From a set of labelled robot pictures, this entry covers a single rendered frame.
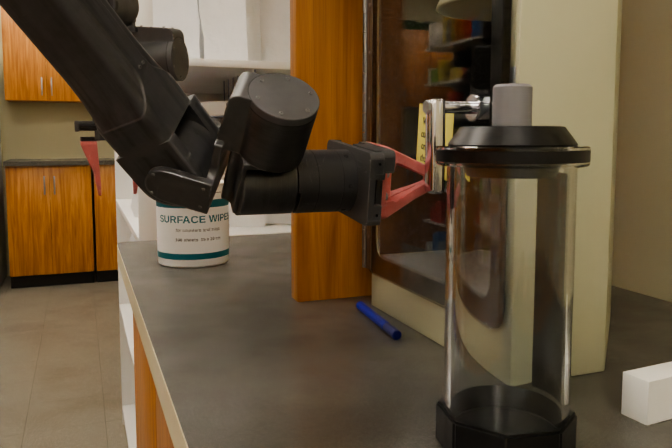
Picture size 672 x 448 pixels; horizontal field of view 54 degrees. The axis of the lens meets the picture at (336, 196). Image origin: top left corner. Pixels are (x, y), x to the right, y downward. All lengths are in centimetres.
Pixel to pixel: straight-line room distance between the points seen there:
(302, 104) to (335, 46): 43
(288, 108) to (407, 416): 27
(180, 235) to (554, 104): 74
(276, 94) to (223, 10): 134
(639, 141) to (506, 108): 64
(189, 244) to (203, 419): 64
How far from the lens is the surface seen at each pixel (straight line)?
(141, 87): 54
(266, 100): 52
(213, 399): 63
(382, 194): 61
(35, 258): 560
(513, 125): 49
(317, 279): 95
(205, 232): 119
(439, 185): 63
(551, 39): 65
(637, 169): 112
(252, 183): 56
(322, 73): 93
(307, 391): 63
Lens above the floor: 117
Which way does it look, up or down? 5 degrees down
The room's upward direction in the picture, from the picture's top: straight up
